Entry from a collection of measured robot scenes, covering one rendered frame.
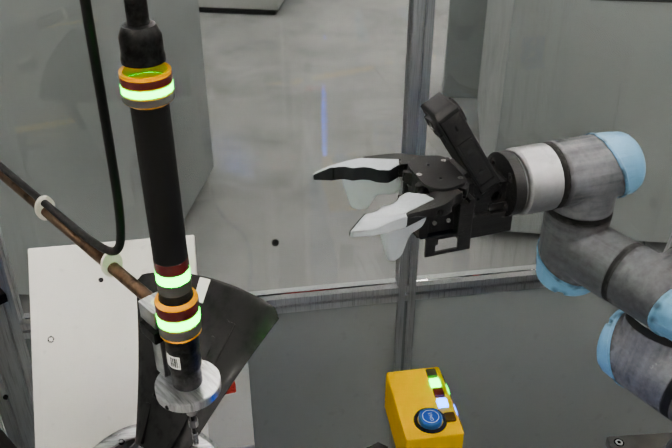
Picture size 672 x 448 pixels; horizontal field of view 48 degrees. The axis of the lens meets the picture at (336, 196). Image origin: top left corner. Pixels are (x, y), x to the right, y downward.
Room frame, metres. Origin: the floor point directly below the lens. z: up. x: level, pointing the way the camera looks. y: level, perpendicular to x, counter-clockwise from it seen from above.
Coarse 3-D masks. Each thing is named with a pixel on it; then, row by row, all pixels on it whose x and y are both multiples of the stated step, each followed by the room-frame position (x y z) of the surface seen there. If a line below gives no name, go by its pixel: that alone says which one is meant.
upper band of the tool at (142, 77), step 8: (168, 64) 0.60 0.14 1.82; (120, 72) 0.59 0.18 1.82; (128, 72) 0.61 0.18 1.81; (136, 72) 0.61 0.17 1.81; (144, 72) 0.61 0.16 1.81; (152, 72) 0.61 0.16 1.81; (160, 72) 0.61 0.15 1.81; (168, 72) 0.59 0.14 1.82; (128, 80) 0.57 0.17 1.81; (136, 80) 0.57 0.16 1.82; (144, 80) 0.57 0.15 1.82; (152, 80) 0.57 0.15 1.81; (160, 88) 0.58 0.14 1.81
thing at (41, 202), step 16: (80, 0) 0.65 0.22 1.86; (96, 48) 0.65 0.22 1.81; (96, 64) 0.65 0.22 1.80; (96, 80) 0.65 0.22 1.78; (96, 96) 0.65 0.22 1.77; (112, 144) 0.66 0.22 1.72; (112, 160) 0.65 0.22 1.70; (16, 176) 0.87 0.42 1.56; (112, 176) 0.65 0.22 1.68; (32, 192) 0.83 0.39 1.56; (112, 192) 0.66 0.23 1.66; (48, 208) 0.79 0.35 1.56; (64, 224) 0.76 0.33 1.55; (96, 240) 0.71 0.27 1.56; (112, 256) 0.69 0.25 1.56
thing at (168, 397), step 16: (144, 304) 0.62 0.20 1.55; (144, 320) 0.62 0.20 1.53; (160, 352) 0.60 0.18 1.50; (160, 368) 0.60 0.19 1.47; (208, 368) 0.61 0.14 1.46; (160, 384) 0.59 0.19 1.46; (208, 384) 0.59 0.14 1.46; (160, 400) 0.57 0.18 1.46; (176, 400) 0.57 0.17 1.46; (192, 400) 0.57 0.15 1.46; (208, 400) 0.57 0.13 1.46
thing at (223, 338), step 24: (216, 288) 0.78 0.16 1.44; (240, 288) 0.77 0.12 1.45; (216, 312) 0.76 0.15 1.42; (240, 312) 0.75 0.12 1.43; (264, 312) 0.74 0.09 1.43; (144, 336) 0.78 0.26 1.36; (216, 336) 0.73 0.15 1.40; (240, 336) 0.72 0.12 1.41; (264, 336) 0.72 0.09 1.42; (144, 360) 0.76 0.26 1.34; (216, 360) 0.71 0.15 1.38; (240, 360) 0.70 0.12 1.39; (144, 384) 0.73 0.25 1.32; (144, 408) 0.71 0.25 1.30; (144, 432) 0.68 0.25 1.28; (168, 432) 0.66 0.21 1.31
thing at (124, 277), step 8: (0, 176) 0.89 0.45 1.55; (8, 184) 0.87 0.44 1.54; (16, 184) 0.86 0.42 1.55; (16, 192) 0.85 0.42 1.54; (24, 192) 0.84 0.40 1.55; (32, 200) 0.83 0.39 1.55; (48, 216) 0.79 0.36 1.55; (56, 224) 0.77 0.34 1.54; (64, 232) 0.76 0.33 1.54; (72, 232) 0.75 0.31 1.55; (72, 240) 0.74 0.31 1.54; (80, 240) 0.73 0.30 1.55; (88, 248) 0.72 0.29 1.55; (96, 256) 0.70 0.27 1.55; (112, 264) 0.69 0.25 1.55; (112, 272) 0.68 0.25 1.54; (120, 272) 0.67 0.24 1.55; (128, 272) 0.67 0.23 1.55; (120, 280) 0.66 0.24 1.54; (128, 280) 0.66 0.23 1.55; (136, 280) 0.66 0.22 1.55; (128, 288) 0.65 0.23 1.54; (136, 288) 0.64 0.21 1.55; (144, 288) 0.64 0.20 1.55; (144, 296) 0.63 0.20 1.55
